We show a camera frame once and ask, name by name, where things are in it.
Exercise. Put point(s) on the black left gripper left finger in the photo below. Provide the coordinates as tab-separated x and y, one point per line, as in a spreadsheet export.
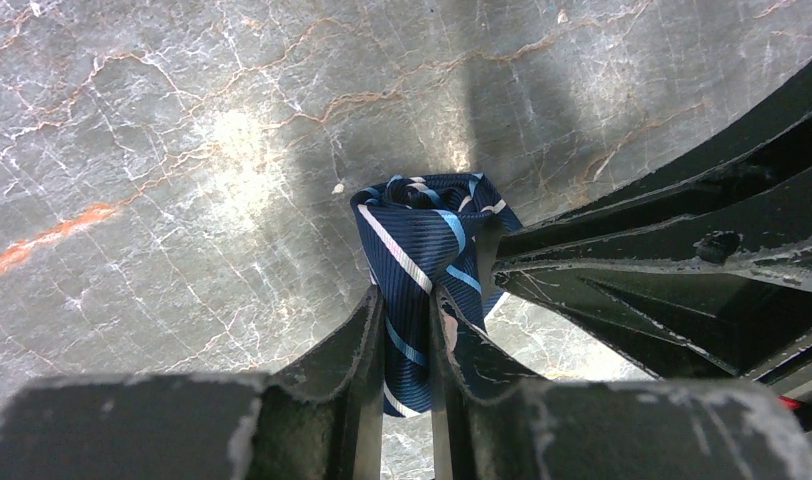
326	407

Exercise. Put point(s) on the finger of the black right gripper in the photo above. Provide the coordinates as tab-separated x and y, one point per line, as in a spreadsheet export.
760	150

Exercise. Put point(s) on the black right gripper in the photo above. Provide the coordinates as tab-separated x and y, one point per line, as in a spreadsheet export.
684	287

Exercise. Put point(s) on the navy striped tie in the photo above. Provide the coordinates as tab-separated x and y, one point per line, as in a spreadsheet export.
420	233

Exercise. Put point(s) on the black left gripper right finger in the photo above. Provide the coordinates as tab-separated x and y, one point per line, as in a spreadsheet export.
476	398

